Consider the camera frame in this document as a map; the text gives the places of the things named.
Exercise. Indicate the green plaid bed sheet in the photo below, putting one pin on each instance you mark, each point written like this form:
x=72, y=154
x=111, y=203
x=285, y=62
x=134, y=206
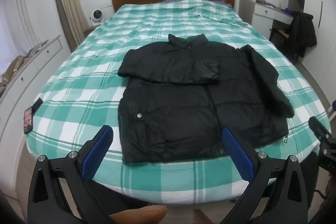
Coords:
x=78, y=98

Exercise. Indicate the smartphone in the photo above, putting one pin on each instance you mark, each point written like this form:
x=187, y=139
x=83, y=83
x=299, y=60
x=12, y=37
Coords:
x=28, y=120

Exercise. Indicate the white sheer curtain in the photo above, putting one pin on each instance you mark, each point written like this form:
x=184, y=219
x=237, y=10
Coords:
x=18, y=24

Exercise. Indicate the blue grey pillow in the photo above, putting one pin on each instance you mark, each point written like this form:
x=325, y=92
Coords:
x=218, y=0

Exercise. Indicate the grey bedside cabinet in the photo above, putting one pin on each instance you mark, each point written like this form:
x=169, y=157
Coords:
x=245, y=8

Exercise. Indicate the white drawer cabinet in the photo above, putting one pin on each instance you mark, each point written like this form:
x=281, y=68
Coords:
x=39, y=62

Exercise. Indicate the white desk with drawer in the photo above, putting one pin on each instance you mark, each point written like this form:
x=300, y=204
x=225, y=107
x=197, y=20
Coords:
x=265, y=12

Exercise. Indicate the dark coat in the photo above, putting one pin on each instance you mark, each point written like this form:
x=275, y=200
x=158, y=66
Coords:
x=302, y=32

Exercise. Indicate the blue plastic object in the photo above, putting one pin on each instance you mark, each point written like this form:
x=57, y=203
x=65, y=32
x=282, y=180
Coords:
x=287, y=11

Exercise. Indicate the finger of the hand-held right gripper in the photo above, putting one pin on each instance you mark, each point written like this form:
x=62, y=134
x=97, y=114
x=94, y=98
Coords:
x=319, y=128
x=334, y=106

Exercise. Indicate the small black pouch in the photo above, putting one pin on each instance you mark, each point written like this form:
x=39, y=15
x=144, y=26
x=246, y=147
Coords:
x=37, y=104

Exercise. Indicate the person's left hand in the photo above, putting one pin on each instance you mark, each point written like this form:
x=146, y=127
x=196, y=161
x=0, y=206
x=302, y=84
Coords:
x=141, y=214

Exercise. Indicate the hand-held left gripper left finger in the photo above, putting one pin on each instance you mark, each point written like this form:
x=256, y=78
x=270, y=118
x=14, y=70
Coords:
x=97, y=151

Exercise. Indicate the wooden nightstand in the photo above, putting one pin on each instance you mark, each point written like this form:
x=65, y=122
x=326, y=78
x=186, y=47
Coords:
x=89, y=31

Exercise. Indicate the wooden chair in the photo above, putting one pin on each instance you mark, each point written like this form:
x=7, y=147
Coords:
x=281, y=33

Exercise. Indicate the open magazine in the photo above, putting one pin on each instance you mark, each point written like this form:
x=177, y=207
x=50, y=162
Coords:
x=36, y=47

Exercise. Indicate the pile of clothes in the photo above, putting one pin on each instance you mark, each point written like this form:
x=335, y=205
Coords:
x=13, y=66

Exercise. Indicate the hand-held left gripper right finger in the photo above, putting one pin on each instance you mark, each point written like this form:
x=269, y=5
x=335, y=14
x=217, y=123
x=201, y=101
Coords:
x=237, y=156

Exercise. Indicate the small white fan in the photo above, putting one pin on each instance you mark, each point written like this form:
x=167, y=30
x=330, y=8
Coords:
x=96, y=16

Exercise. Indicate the black puffer jacket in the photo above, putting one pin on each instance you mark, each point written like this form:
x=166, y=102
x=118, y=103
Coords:
x=170, y=108

